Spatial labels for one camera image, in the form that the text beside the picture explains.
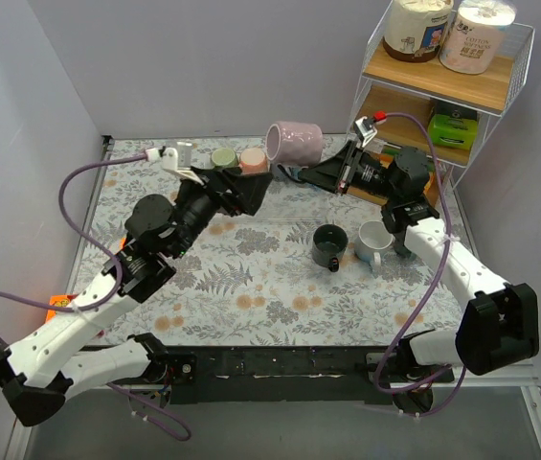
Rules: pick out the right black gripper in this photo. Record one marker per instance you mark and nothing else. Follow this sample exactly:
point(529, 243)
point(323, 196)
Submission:
point(347, 168)

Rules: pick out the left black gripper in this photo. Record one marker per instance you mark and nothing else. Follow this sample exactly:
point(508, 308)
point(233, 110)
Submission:
point(225, 193)

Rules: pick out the lilac mug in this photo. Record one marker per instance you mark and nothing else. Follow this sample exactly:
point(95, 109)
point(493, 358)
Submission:
point(294, 144)

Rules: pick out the dark grey mug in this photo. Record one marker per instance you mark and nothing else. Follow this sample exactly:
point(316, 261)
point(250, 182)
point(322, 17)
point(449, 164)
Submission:
point(329, 244)

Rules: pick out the white and blue mug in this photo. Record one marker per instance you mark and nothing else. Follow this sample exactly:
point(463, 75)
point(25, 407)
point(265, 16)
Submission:
point(373, 241)

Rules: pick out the grey-blue mug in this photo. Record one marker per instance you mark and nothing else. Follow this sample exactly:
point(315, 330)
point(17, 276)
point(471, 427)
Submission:
point(399, 245)

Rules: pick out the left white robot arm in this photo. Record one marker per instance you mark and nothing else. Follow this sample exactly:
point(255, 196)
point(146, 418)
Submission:
point(43, 370)

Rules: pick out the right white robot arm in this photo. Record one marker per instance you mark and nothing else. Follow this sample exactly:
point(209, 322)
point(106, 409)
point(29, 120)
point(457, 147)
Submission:
point(499, 323)

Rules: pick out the pink mug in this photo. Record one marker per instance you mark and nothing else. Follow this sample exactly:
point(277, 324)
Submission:
point(253, 161)

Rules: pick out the green mug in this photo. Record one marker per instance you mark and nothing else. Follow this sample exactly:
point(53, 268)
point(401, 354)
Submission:
point(224, 158)

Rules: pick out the shelf sponge pack back left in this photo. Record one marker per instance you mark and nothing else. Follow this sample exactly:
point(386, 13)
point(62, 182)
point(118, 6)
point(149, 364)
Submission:
point(386, 156)

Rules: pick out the shelf sponge pack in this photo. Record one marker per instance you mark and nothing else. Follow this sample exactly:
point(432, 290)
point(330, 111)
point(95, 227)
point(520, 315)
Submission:
point(432, 182)
point(386, 156)

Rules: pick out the shelf sponge pack back right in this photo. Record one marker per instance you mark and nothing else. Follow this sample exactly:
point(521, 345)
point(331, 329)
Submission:
point(432, 182)

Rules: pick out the green tissue pack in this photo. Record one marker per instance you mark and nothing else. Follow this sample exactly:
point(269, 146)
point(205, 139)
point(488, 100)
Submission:
point(453, 133)

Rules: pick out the brown toilet paper roll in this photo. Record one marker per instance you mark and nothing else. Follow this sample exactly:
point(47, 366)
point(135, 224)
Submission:
point(415, 29)

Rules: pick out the pink toilet paper roll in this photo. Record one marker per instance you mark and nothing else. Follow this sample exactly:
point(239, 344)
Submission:
point(477, 31)

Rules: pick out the white wire wooden shelf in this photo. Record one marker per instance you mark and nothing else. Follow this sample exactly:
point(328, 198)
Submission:
point(392, 85)

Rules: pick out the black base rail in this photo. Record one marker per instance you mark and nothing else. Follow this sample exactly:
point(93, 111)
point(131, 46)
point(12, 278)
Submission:
point(258, 374)

